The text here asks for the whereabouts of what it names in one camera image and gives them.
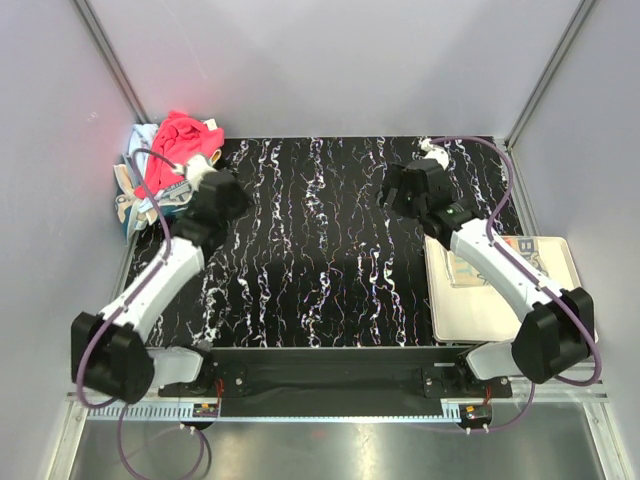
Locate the white light blue towel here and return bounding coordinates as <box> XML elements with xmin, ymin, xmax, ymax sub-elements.
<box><xmin>124</xmin><ymin>123</ymin><xmax>159</xmax><ymax>174</ymax></box>

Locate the teal patterned towel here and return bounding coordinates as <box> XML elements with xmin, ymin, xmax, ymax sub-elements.
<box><xmin>113</xmin><ymin>163</ymin><xmax>197</xmax><ymax>243</ymax></box>

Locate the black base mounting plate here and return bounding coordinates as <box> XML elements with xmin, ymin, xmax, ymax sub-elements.
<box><xmin>159</xmin><ymin>346</ymin><xmax>512</xmax><ymax>400</ymax></box>

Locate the cream rabbit print towel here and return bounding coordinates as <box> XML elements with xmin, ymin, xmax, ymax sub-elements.
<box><xmin>447</xmin><ymin>236</ymin><xmax>550</xmax><ymax>290</ymax></box>

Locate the red pink towel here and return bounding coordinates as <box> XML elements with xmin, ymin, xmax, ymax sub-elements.
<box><xmin>136</xmin><ymin>110</ymin><xmax>225</xmax><ymax>194</ymax></box>

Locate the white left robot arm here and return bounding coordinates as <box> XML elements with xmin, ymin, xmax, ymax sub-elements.
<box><xmin>71</xmin><ymin>169</ymin><xmax>252</xmax><ymax>404</ymax></box>

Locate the white plastic tray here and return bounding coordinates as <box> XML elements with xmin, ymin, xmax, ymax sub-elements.
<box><xmin>424</xmin><ymin>236</ymin><xmax>581</xmax><ymax>344</ymax></box>

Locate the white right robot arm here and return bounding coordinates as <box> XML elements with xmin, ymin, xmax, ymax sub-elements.
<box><xmin>377</xmin><ymin>158</ymin><xmax>602</xmax><ymax>397</ymax></box>

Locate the aluminium rail frame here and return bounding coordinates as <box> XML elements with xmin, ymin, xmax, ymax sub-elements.
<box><xmin>48</xmin><ymin>375</ymin><xmax>635</xmax><ymax>479</ymax></box>

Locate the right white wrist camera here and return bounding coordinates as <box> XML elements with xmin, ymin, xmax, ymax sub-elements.
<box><xmin>419</xmin><ymin>138</ymin><xmax>450</xmax><ymax>170</ymax></box>

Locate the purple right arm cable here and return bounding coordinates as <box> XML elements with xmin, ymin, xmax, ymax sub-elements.
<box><xmin>429</xmin><ymin>136</ymin><xmax>601</xmax><ymax>434</ymax></box>

